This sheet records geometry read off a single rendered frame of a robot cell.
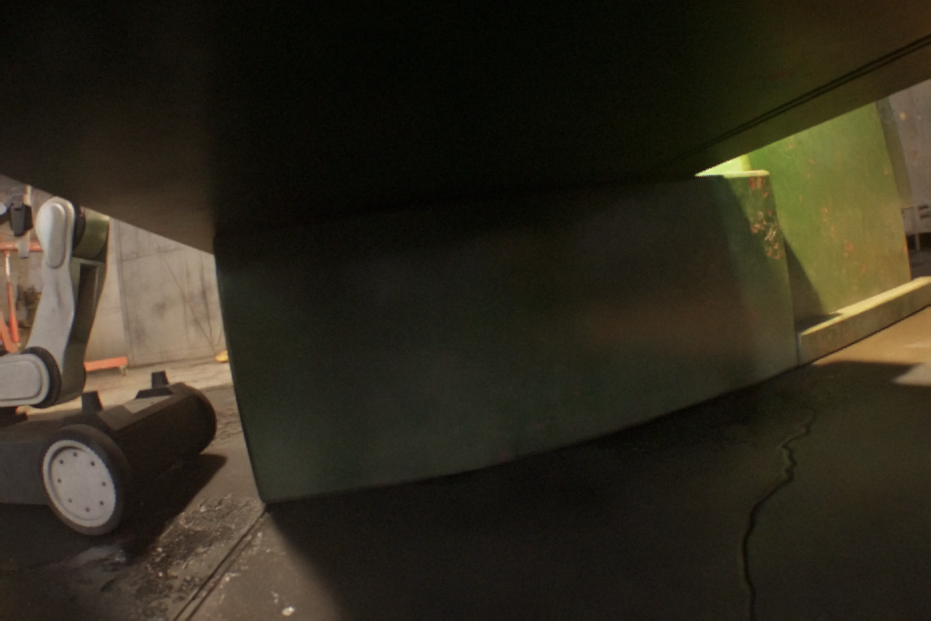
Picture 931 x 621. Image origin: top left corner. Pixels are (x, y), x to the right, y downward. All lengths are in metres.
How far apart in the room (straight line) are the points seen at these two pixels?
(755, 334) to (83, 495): 1.40
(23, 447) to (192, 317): 6.54
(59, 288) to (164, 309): 6.66
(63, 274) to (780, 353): 1.63
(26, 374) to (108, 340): 7.38
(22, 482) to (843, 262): 2.13
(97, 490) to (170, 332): 6.88
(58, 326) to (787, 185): 1.85
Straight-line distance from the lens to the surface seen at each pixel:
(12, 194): 1.10
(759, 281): 1.21
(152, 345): 7.99
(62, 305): 1.21
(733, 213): 1.18
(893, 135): 2.36
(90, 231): 1.21
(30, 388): 1.24
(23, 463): 1.13
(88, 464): 0.96
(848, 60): 0.60
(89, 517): 1.00
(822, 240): 1.57
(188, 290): 7.59
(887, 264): 1.89
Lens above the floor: 0.33
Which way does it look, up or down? 2 degrees up
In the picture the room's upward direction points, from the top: 9 degrees counter-clockwise
